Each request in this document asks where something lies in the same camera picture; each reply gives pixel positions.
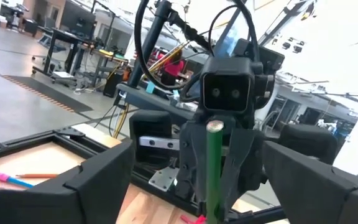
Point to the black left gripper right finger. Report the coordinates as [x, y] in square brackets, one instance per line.
[322, 199]

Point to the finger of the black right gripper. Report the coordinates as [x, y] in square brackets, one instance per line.
[244, 161]
[193, 161]

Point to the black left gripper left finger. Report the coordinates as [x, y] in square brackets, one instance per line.
[73, 202]

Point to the green pencil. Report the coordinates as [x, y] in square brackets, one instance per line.
[213, 161]

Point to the orange pencil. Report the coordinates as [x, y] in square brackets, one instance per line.
[39, 175]

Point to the blue pencil pink eraser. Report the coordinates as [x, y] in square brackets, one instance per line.
[17, 182]

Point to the teal block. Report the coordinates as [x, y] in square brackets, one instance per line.
[150, 88]

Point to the black computer tower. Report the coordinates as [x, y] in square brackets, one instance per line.
[113, 85]

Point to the small red clamp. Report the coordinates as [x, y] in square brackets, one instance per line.
[197, 220]

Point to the person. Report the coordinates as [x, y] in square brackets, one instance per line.
[172, 68]

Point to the yellow tube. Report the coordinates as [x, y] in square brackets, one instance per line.
[166, 59]

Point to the black pole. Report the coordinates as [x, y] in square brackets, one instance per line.
[150, 46]

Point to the dark mat orange striped edge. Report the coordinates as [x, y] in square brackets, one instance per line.
[51, 90]

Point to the black office desk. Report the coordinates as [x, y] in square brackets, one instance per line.
[64, 35]

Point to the black monitor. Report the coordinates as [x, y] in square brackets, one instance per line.
[78, 20]

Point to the silver corner bracket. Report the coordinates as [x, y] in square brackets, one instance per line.
[165, 179]

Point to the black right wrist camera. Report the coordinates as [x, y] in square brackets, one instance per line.
[225, 68]

